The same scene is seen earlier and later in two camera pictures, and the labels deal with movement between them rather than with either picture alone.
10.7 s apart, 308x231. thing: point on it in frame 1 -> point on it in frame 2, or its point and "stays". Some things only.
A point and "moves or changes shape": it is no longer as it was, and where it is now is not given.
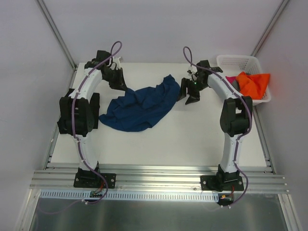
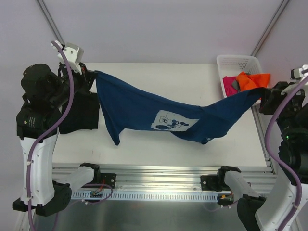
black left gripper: [115, 75] -> [86, 78]
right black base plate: [222, 182] stays
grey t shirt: [236, 84] stays
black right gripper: [190, 85] -> [269, 96]
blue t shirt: [139, 109] moves or changes shape
